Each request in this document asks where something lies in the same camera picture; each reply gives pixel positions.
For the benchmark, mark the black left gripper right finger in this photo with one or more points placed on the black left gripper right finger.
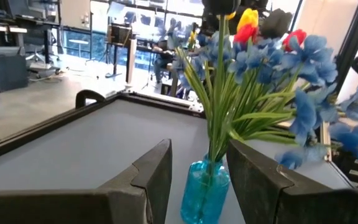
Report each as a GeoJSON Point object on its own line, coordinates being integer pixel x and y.
{"type": "Point", "coordinates": [291, 208]}

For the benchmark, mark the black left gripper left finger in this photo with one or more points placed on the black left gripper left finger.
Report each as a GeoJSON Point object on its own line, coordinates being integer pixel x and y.
{"type": "Point", "coordinates": [73, 208]}

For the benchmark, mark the yellow artificial tulip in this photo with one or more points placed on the yellow artificial tulip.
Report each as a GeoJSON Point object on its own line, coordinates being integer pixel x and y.
{"type": "Point", "coordinates": [249, 17]}
{"type": "Point", "coordinates": [231, 16]}

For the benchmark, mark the blue glass vase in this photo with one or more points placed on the blue glass vase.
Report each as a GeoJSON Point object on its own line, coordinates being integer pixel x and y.
{"type": "Point", "coordinates": [204, 193]}

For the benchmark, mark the blue artificial flower bouquet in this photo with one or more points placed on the blue artificial flower bouquet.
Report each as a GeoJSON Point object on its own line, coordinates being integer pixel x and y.
{"type": "Point", "coordinates": [304, 115]}

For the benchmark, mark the silver mounting plate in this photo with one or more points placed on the silver mounting plate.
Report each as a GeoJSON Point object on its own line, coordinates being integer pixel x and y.
{"type": "Point", "coordinates": [197, 109]}

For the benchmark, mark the black computer tower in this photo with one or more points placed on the black computer tower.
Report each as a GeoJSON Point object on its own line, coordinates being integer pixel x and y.
{"type": "Point", "coordinates": [8, 71]}

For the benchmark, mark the person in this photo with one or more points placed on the person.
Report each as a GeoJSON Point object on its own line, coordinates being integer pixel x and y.
{"type": "Point", "coordinates": [162, 62]}

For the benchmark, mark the black rolling stand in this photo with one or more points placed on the black rolling stand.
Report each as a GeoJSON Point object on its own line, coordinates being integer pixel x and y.
{"type": "Point", "coordinates": [120, 34]}

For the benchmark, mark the silver aluminium post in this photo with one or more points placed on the silver aluminium post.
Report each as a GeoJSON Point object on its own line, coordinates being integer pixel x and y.
{"type": "Point", "coordinates": [325, 140]}

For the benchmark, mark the black table frame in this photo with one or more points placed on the black table frame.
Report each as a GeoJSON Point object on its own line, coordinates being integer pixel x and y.
{"type": "Point", "coordinates": [42, 128]}

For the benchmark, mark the black diagonal frame strut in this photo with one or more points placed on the black diagonal frame strut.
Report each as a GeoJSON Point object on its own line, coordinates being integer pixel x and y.
{"type": "Point", "coordinates": [354, 40]}

